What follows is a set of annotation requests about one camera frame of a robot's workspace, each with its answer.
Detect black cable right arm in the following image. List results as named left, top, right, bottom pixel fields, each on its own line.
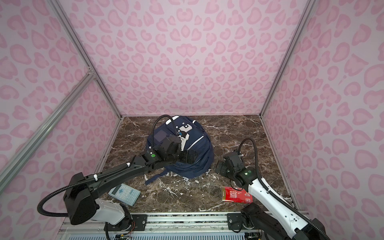
left=237, top=137, right=331, bottom=240

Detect aluminium diagonal frame bar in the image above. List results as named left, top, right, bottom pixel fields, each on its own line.
left=1, top=71, right=94, bottom=193

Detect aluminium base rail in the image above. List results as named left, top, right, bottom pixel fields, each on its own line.
left=55, top=211, right=301, bottom=240

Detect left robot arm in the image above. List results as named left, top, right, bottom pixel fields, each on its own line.
left=64, top=135, right=199, bottom=231

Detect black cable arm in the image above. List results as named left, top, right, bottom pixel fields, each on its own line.
left=36, top=114, right=179, bottom=217
left=237, top=137, right=331, bottom=240

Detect grey calculator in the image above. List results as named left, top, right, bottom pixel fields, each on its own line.
left=108, top=184, right=141, bottom=207

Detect aluminium frame corner post left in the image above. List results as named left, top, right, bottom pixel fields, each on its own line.
left=47, top=0, right=123, bottom=120

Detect aluminium frame corner post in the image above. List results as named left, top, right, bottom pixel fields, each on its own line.
left=47, top=0, right=123, bottom=120
left=259, top=0, right=319, bottom=119

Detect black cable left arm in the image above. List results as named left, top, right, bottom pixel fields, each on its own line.
left=36, top=114, right=179, bottom=217

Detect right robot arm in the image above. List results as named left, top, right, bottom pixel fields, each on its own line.
left=215, top=151, right=329, bottom=240

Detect aluminium frame corner post right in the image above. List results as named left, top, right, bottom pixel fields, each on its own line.
left=259, top=0, right=319, bottom=119

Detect red card box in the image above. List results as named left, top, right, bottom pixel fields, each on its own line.
left=222, top=187, right=253, bottom=204

